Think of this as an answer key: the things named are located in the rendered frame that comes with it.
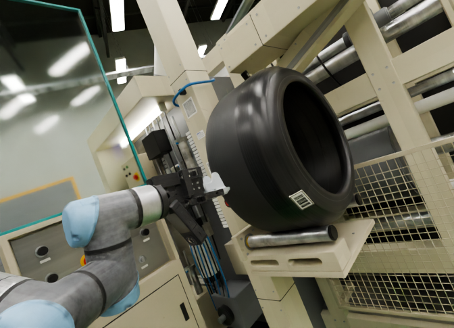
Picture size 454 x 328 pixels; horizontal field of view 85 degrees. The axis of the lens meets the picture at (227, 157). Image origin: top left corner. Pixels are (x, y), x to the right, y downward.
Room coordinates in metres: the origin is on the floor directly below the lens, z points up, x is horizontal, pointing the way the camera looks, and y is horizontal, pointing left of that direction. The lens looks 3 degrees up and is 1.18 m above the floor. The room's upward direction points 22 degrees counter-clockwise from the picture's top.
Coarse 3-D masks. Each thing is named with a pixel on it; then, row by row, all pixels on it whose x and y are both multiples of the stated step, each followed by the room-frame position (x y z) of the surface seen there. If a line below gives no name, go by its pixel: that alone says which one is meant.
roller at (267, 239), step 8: (280, 232) 0.87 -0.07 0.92; (288, 232) 0.84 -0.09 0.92; (296, 232) 0.82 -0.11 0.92; (304, 232) 0.79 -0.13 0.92; (312, 232) 0.77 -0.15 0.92; (320, 232) 0.75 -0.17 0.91; (328, 232) 0.73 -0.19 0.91; (336, 232) 0.75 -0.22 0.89; (248, 240) 0.96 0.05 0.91; (256, 240) 0.93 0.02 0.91; (264, 240) 0.90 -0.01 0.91; (272, 240) 0.88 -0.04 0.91; (280, 240) 0.85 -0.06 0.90; (288, 240) 0.83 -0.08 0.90; (296, 240) 0.81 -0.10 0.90; (304, 240) 0.79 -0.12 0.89; (312, 240) 0.78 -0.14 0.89; (320, 240) 0.76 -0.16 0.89; (328, 240) 0.74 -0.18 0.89
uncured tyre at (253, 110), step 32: (224, 96) 0.89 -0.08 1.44; (256, 96) 0.70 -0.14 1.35; (288, 96) 1.05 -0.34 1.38; (320, 96) 0.94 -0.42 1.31; (224, 128) 0.75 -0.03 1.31; (256, 128) 0.67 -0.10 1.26; (288, 128) 1.18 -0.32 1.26; (320, 128) 1.10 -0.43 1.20; (224, 160) 0.75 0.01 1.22; (256, 160) 0.67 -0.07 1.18; (288, 160) 0.66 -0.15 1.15; (320, 160) 1.12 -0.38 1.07; (352, 160) 0.98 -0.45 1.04; (256, 192) 0.71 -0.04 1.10; (288, 192) 0.67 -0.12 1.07; (320, 192) 0.72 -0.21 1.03; (352, 192) 0.88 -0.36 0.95; (256, 224) 0.83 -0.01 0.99; (288, 224) 0.77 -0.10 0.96; (320, 224) 0.77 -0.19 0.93
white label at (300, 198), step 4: (300, 192) 0.66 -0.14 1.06; (292, 196) 0.67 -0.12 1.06; (296, 196) 0.67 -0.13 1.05; (300, 196) 0.67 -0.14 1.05; (304, 196) 0.67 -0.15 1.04; (296, 200) 0.68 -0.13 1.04; (300, 200) 0.68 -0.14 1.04; (304, 200) 0.68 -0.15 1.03; (308, 200) 0.67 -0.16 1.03; (296, 204) 0.69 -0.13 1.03; (300, 204) 0.69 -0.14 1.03; (304, 204) 0.68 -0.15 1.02; (308, 204) 0.68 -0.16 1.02; (312, 204) 0.68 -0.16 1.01; (300, 208) 0.69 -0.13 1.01; (304, 208) 0.69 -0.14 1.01
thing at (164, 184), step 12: (192, 168) 0.55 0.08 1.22; (156, 180) 0.50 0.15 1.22; (168, 180) 0.52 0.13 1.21; (180, 180) 0.54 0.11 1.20; (192, 180) 0.55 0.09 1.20; (168, 192) 0.52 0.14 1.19; (180, 192) 0.54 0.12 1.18; (192, 192) 0.53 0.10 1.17; (204, 192) 0.56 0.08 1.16; (168, 204) 0.49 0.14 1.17; (192, 204) 0.53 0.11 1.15
